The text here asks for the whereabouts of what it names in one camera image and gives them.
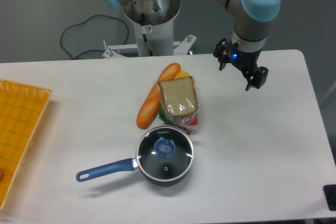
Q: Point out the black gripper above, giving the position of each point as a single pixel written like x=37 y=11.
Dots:
x=246 y=62

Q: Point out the orange baguette bread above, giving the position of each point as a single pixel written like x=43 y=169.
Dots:
x=150 y=106

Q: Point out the wrapped bread slice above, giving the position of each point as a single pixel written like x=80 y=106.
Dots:
x=179 y=101

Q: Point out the green toy vegetable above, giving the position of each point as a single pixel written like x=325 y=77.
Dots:
x=162 y=116

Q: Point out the blue saucepan with handle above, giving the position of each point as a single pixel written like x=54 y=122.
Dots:
x=125 y=165

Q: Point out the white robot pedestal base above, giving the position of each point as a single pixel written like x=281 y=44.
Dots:
x=153 y=25

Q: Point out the glass pot lid blue knob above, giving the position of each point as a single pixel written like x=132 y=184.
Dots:
x=164 y=155

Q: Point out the red toy food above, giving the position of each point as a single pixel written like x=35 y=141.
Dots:
x=194 y=121

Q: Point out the yellow plastic basket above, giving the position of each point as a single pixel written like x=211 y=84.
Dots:
x=22 y=107

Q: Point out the black device table corner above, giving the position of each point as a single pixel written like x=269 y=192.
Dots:
x=329 y=192

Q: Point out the yellow toy pepper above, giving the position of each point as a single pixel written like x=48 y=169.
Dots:
x=182 y=74

